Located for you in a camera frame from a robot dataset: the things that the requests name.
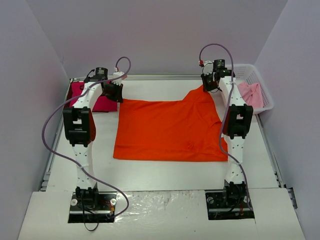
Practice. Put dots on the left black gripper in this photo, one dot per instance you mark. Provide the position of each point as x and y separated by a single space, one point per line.
116 93

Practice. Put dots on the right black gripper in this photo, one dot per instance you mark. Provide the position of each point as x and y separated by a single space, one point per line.
207 83

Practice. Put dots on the orange t-shirt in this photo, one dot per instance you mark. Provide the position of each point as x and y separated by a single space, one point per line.
186 130

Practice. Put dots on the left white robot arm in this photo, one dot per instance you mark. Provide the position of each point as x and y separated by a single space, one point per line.
80 128

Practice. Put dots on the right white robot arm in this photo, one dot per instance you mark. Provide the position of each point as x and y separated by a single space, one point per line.
235 126

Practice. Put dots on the folded magenta t-shirt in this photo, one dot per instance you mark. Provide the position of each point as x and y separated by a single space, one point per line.
102 105

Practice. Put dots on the white plastic basket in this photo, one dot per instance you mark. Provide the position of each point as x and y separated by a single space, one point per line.
243 73

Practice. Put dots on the pink t-shirt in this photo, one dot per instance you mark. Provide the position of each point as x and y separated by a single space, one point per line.
251 94

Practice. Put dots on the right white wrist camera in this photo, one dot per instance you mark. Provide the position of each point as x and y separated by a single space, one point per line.
206 67

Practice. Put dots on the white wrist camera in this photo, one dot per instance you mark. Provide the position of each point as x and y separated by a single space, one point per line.
118 77
206 67

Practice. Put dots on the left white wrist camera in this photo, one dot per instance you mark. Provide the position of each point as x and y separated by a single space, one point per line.
118 77

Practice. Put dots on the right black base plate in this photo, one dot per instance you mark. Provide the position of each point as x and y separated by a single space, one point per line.
219 208

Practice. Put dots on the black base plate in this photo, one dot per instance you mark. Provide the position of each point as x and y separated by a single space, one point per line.
102 212
219 208

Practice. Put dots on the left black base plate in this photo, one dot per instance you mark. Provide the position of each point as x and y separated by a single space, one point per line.
102 212

